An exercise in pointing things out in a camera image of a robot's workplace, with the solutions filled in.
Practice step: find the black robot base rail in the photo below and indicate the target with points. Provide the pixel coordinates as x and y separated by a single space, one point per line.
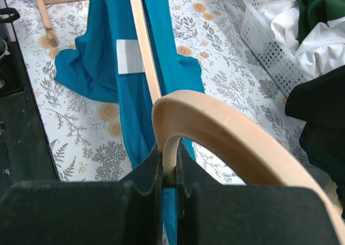
25 152

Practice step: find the white perforated plastic basket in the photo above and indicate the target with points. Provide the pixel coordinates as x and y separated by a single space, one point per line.
280 64

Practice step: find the left wooden clothes rack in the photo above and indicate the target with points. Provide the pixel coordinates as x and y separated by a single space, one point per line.
54 2

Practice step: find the green and grey raglan shirt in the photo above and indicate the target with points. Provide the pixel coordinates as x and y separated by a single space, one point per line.
313 30

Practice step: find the beige wooden hanger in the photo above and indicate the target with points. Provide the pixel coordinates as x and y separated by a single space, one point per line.
237 140

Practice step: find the blue t-shirt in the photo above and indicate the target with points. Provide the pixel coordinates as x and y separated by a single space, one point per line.
106 65

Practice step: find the black t-shirt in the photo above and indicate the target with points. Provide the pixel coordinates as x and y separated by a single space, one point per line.
320 103

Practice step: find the floral patterned table mat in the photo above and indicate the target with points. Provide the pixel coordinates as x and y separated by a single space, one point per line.
85 136

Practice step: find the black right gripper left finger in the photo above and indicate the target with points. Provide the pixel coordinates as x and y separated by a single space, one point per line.
123 212

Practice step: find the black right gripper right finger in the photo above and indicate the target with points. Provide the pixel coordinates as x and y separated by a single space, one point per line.
212 213

